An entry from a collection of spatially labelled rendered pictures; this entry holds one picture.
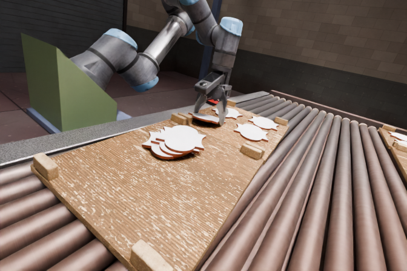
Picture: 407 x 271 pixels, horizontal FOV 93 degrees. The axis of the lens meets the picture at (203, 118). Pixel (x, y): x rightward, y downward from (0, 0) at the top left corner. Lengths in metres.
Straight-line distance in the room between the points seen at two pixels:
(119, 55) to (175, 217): 0.62
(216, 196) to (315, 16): 5.68
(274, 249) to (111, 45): 0.75
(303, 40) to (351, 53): 1.08
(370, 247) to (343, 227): 0.05
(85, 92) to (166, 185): 0.43
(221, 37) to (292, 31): 5.28
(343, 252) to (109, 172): 0.46
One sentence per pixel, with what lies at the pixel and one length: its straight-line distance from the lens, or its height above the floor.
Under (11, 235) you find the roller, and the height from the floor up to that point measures 0.92.
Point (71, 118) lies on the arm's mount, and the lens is 0.73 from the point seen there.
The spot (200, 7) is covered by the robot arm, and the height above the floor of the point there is 1.31.
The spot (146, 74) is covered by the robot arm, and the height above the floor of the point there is 1.04.
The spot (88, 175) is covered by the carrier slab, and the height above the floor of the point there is 0.94.
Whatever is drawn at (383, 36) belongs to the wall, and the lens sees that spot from 5.86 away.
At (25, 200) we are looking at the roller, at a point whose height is 0.92.
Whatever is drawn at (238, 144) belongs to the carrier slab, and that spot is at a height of 0.94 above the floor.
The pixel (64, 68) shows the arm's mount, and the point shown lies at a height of 1.07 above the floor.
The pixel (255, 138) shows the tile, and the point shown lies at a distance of 0.69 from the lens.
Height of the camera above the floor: 1.21
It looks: 21 degrees down
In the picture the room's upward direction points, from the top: 12 degrees clockwise
